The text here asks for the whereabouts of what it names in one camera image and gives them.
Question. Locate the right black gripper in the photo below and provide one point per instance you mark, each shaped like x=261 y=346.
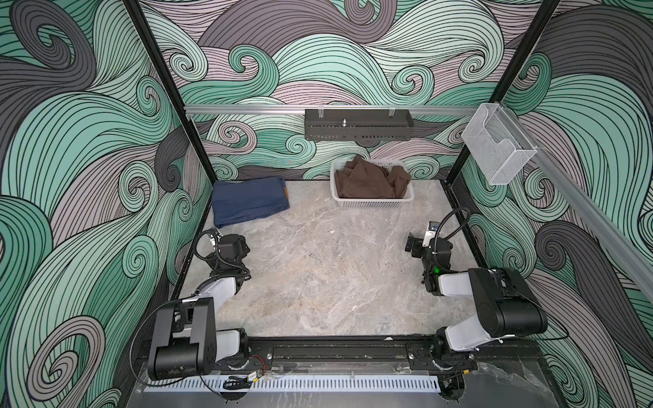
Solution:
x=417 y=245

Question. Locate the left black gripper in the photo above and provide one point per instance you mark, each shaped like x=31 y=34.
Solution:
x=213 y=261

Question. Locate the blue denim trousers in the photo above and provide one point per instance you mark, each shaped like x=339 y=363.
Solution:
x=240 y=202

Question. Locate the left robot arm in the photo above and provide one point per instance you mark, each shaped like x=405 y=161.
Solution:
x=199 y=316

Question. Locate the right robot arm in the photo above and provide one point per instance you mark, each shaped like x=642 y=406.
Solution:
x=504 y=306

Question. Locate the brown trousers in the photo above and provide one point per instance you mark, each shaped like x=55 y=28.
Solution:
x=361 y=179

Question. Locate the white plastic laundry basket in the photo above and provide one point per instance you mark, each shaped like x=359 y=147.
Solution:
x=339 y=164

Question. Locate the black perforated metal tray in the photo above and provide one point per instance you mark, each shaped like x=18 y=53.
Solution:
x=359 y=125

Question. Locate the clear plastic wall bin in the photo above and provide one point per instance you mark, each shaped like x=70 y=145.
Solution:
x=498 y=142

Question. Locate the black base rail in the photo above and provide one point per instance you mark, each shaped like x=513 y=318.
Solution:
x=413 y=352

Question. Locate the aluminium rail back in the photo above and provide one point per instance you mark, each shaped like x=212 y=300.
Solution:
x=259 y=109

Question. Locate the aluminium rail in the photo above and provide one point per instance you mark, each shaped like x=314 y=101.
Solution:
x=259 y=109
x=604 y=171

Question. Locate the white slotted cable duct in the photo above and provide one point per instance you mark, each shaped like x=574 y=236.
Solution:
x=314 y=383

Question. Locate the aluminium rail right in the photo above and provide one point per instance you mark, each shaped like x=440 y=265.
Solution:
x=604 y=171

